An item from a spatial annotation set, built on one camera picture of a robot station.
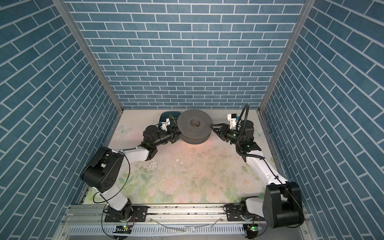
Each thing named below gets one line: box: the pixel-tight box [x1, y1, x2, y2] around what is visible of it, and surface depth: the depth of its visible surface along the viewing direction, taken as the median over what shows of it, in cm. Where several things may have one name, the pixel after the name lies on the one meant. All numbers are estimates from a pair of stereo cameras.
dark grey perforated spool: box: [177, 109, 214, 145], surface depth 82 cm
